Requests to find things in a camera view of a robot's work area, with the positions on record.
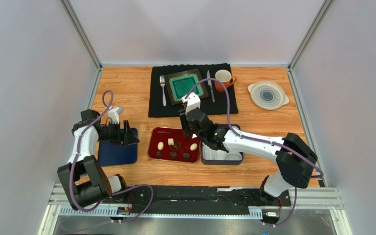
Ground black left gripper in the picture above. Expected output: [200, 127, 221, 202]
[97, 120, 139, 145]

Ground white oval chocolate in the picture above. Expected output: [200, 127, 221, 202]
[157, 141, 164, 151]
[189, 143, 198, 151]

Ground dark blue box lid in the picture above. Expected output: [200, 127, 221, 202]
[98, 134, 138, 166]

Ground metal serving tongs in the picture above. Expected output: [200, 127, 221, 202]
[180, 111, 193, 139]

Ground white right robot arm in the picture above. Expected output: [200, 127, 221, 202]
[179, 108, 318, 198]

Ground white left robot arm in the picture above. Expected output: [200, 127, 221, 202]
[57, 106, 140, 212]

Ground red lacquer chocolate tray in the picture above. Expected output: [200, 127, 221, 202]
[148, 127, 201, 163]

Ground white paper cup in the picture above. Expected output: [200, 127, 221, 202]
[202, 145, 215, 161]
[225, 152, 243, 161]
[212, 150, 227, 161]

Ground dark blue box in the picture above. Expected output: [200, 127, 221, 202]
[201, 142, 244, 165]

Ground black cloth placemat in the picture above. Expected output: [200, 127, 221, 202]
[148, 63, 232, 118]

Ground teal square plate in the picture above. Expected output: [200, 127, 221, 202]
[164, 69, 202, 105]

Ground silver table knife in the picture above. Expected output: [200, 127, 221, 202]
[207, 70, 215, 103]

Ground silver fork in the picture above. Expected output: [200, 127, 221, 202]
[160, 75, 167, 107]

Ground white round lid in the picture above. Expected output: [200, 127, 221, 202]
[247, 81, 289, 111]

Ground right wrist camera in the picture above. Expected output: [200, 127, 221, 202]
[181, 92, 201, 115]

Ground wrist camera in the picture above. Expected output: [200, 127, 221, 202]
[181, 92, 201, 115]
[107, 106, 124, 124]

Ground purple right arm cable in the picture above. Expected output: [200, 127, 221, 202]
[182, 77, 324, 228]

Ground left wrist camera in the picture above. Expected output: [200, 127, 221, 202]
[107, 106, 124, 124]

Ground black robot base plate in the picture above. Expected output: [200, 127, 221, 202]
[97, 185, 292, 216]

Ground aluminium frame rail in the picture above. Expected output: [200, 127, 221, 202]
[38, 184, 352, 235]

